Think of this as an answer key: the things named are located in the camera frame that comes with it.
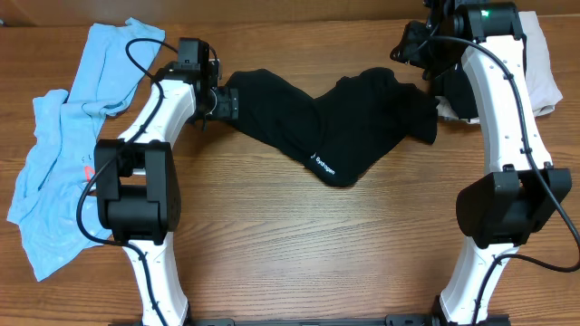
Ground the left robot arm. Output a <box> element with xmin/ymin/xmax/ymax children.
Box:
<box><xmin>86</xmin><ymin>38</ymin><xmax>239</xmax><ymax>325</ymax></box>

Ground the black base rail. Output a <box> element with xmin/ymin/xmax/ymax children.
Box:
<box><xmin>108</xmin><ymin>312</ymin><xmax>513</xmax><ymax>326</ymax></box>

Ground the folded white garment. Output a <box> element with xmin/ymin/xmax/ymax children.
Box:
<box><xmin>430</xmin><ymin>11</ymin><xmax>564</xmax><ymax>126</ymax></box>

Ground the black t-shirt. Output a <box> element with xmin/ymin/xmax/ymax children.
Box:
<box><xmin>227</xmin><ymin>68</ymin><xmax>439</xmax><ymax>187</ymax></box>

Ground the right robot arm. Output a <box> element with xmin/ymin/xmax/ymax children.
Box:
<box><xmin>386</xmin><ymin>1</ymin><xmax>572</xmax><ymax>325</ymax></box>

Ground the light blue t-shirt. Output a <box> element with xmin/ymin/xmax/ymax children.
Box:
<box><xmin>7</xmin><ymin>18</ymin><xmax>166</xmax><ymax>281</ymax></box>

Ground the folded black garment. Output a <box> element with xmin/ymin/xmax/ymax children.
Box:
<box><xmin>430</xmin><ymin>64</ymin><xmax>479</xmax><ymax>121</ymax></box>

